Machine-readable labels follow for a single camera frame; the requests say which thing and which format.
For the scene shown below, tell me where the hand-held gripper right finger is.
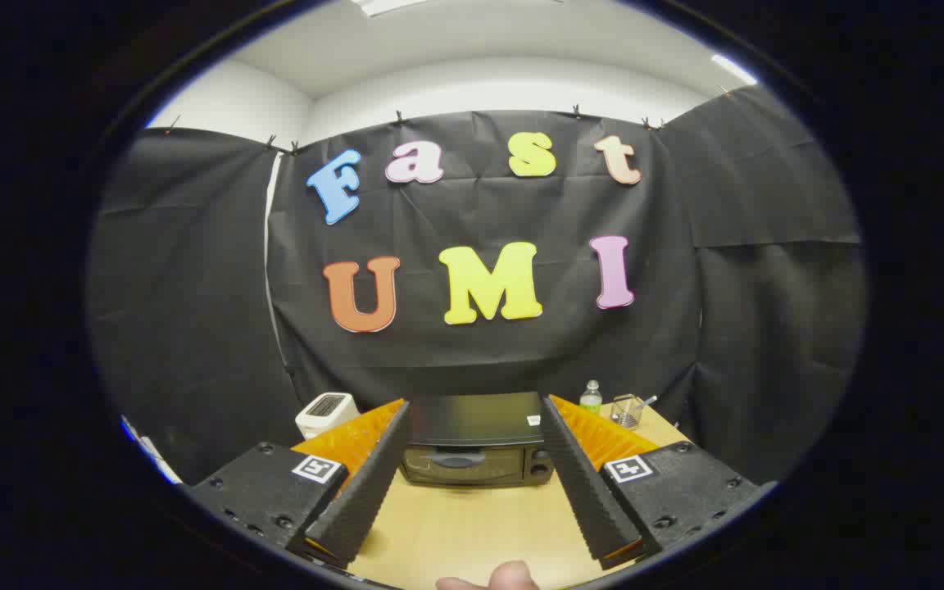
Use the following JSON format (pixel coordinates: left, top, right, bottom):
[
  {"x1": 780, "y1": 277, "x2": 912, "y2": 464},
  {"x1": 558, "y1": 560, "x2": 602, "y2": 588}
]
[{"x1": 539, "y1": 394, "x2": 760, "y2": 571}]

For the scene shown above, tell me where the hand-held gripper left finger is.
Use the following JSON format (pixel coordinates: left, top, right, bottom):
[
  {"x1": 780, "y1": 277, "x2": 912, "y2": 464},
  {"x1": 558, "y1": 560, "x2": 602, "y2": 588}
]
[{"x1": 190, "y1": 399, "x2": 412, "y2": 568}]

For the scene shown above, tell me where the black toaster oven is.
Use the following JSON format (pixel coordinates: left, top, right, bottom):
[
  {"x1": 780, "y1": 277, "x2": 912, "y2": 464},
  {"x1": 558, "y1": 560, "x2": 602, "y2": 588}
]
[{"x1": 400, "y1": 392, "x2": 556, "y2": 488}]

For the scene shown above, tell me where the white pop-up toaster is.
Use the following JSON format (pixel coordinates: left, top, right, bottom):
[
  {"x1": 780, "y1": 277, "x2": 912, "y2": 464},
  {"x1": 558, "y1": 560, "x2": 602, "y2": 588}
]
[{"x1": 295, "y1": 393, "x2": 360, "y2": 440}]

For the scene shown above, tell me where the white board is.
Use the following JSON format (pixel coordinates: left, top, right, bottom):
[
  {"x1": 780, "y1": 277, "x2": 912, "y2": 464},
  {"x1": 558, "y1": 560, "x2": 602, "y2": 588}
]
[{"x1": 120, "y1": 416, "x2": 182, "y2": 484}]

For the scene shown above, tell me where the long ceiling light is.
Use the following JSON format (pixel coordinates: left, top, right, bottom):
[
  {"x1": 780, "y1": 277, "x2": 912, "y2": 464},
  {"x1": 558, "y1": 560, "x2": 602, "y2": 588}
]
[{"x1": 711, "y1": 54, "x2": 758, "y2": 86}]

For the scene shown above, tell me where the rectangular ceiling light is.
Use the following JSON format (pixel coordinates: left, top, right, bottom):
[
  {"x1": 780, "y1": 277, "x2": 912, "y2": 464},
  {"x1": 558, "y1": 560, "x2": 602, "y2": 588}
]
[{"x1": 353, "y1": 0, "x2": 428, "y2": 17}]

